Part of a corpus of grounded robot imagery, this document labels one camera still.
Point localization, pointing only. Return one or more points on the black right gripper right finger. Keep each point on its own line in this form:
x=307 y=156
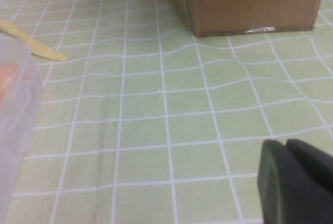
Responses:
x=312 y=155

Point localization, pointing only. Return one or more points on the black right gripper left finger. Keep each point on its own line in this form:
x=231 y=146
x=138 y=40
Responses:
x=291 y=187

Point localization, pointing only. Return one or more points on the brown cardboard box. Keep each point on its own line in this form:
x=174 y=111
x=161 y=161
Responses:
x=249 y=2

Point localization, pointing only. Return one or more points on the clear plastic egg box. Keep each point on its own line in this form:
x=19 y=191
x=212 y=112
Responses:
x=18 y=119

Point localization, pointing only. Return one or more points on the beige egg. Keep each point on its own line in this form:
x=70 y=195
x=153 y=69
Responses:
x=6 y=80

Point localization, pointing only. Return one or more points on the green grid tablecloth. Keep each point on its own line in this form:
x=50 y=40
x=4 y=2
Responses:
x=161 y=109

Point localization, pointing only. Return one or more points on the yellow plastic knife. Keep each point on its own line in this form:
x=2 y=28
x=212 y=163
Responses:
x=33 y=45

